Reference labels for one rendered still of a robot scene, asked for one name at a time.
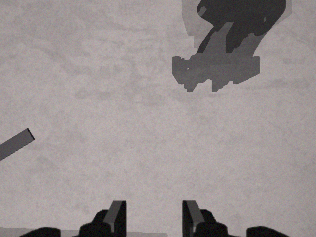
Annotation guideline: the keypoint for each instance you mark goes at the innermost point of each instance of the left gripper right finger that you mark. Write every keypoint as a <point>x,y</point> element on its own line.
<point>201,223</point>

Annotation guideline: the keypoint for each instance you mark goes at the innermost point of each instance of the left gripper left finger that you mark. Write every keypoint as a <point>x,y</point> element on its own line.
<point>111,222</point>

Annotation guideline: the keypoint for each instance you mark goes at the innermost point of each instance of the dark grey flat bar with blue end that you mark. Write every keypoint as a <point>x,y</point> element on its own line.
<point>15,143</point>

